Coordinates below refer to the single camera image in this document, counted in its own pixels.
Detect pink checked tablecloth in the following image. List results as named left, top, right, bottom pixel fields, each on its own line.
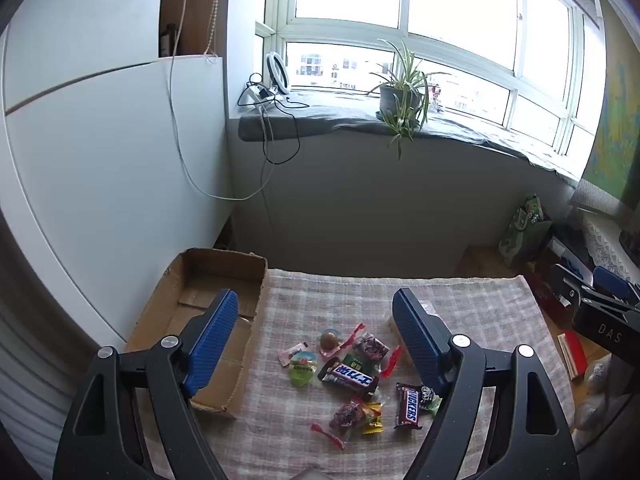
left=137, top=269, right=576, bottom=480

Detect white lace cloth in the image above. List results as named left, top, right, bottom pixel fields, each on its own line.
left=570, top=180, right=640, bottom=286

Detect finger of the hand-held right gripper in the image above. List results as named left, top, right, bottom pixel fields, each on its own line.
left=549, top=262, right=626, bottom=319
left=593, top=266, right=640, bottom=309

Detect brown ball candy clear wrapper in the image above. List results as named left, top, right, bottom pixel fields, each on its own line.
left=319, top=329, right=346, bottom=353

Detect white window frame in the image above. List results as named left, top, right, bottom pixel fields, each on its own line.
left=255, top=0, right=608, bottom=161

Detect small jelly cup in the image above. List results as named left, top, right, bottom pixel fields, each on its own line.
left=286, top=351, right=319, bottom=388

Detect chocolate bar blue white label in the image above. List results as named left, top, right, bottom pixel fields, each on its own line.
left=318, top=357, right=381, bottom=401

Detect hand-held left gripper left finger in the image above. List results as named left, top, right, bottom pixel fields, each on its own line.
left=52, top=289, right=240, bottom=480

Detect red plum candy pack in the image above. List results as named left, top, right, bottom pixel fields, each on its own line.
left=311, top=399, right=371, bottom=451

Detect white cabinet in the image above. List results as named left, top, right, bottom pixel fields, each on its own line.
left=0, top=0, right=236, bottom=351

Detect black cable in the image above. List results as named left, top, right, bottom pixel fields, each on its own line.
left=237, top=74, right=311, bottom=166

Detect beaded blind cord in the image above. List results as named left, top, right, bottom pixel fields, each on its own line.
left=204, top=0, right=225, bottom=63

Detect yellow candy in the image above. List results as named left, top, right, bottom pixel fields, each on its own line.
left=361, top=405, right=385, bottom=435

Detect potted spider plant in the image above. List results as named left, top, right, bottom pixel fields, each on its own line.
left=365, top=37, right=451, bottom=161

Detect white ring light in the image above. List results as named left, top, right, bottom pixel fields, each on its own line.
left=264, top=51, right=293, bottom=97

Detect white power strip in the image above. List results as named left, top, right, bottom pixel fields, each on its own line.
left=244, top=84, right=278, bottom=106

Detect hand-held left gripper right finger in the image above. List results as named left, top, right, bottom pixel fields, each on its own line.
left=391, top=288, right=581, bottom=480

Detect brown chocolate bar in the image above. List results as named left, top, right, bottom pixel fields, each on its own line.
left=393, top=382, right=423, bottom=431

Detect pink candy packet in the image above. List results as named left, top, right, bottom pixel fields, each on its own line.
left=277, top=342, right=309, bottom=365

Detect grey windowsill cloth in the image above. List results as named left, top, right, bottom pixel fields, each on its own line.
left=237, top=87, right=583, bottom=181

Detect dark candy pack red ends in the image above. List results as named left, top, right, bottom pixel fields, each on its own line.
left=341, top=322, right=403, bottom=378

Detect white cable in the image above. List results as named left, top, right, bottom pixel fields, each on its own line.
left=169, top=0, right=276, bottom=202

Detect brown cardboard box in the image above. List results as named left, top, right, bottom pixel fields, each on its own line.
left=124, top=247, right=270, bottom=413

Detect red flat box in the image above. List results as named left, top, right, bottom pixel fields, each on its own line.
left=556, top=331, right=590, bottom=381

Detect green gift bag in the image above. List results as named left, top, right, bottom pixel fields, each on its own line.
left=499, top=194, right=553, bottom=267

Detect green yellow wall poster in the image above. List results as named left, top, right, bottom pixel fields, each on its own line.
left=582, top=35, right=640, bottom=201

